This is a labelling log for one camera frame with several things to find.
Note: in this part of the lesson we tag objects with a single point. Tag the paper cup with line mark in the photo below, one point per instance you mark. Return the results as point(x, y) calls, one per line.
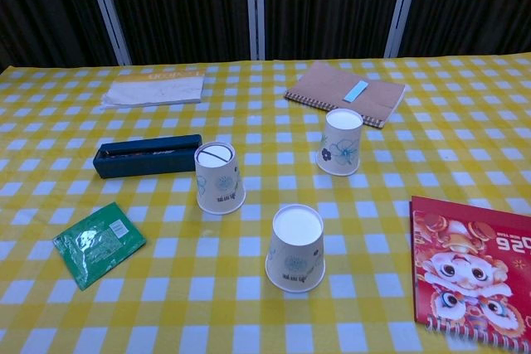
point(220, 188)

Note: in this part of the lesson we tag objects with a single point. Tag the paper cup with large flower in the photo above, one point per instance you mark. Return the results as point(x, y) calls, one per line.
point(340, 146)

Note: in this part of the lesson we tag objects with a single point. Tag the brown spiral notebook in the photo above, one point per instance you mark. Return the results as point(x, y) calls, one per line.
point(323, 84)

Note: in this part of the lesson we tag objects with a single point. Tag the plain white paper cup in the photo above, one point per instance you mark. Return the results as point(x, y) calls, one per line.
point(294, 254)

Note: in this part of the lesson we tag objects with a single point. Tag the yellow white checked tablecloth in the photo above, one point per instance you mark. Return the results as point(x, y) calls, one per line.
point(265, 122)

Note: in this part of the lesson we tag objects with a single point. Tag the dark blue long box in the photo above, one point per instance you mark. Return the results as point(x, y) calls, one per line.
point(145, 163)

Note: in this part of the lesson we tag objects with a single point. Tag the white notepad with orange header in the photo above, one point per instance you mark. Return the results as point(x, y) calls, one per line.
point(157, 90)

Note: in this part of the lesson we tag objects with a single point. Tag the dark pleated curtain panel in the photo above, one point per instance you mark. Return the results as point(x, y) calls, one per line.
point(41, 6)
point(477, 1)
point(332, 6)
point(178, 6)

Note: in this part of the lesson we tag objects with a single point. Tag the green foil packet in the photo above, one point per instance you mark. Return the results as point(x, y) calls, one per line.
point(95, 246)

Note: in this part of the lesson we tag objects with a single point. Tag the red cartoon spiral calendar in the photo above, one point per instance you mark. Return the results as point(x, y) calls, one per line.
point(469, 267)

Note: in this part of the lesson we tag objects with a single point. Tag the white metal frame post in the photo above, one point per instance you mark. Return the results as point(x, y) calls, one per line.
point(108, 10)
point(255, 6)
point(403, 6)

